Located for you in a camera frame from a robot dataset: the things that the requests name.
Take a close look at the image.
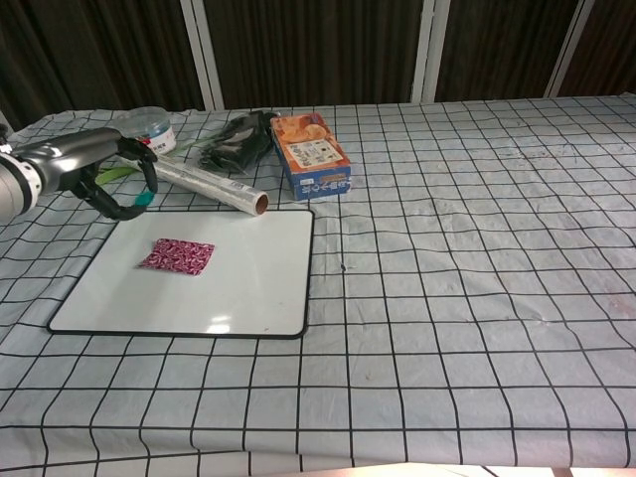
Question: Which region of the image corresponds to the red artificial tulip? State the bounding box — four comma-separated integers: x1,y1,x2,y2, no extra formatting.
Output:
94,136,215,186

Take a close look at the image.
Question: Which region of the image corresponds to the white board with black frame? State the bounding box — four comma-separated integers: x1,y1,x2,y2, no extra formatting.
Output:
47,209,316,341

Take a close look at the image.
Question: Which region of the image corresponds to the white black-grid tablecloth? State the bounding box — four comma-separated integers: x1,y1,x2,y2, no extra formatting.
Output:
0,92,636,472

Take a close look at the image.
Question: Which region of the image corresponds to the clear round clip jar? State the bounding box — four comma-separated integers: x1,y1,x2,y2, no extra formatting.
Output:
116,105,176,155

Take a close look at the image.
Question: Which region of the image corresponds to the blue biscuit box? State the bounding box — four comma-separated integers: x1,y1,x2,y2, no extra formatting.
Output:
269,111,355,202

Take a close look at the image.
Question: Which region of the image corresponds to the black plastic bag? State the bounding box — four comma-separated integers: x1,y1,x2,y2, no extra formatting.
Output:
197,110,274,175

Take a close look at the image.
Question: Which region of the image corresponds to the white frame post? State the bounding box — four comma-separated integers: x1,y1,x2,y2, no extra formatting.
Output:
410,0,451,104
179,0,225,112
543,0,596,99

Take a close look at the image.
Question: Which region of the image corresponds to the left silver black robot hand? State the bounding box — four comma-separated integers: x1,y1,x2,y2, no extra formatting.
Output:
8,126,160,222

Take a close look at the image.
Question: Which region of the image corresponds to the pink patterned cloth square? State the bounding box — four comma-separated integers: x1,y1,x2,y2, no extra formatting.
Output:
135,238,218,276

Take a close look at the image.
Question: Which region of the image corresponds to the dark brown curtain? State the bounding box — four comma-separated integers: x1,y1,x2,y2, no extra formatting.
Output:
203,0,429,110
559,0,636,99
0,0,206,131
434,0,583,102

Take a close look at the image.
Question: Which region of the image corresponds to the cling film roll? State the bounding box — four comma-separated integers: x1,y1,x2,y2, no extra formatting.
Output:
148,153,270,218

